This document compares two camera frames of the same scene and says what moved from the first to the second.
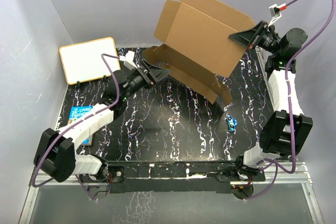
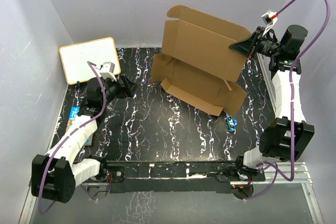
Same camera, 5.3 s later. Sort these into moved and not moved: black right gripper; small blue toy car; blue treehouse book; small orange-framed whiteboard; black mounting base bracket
Moved: black right gripper
Not moved: blue treehouse book; small orange-framed whiteboard; small blue toy car; black mounting base bracket
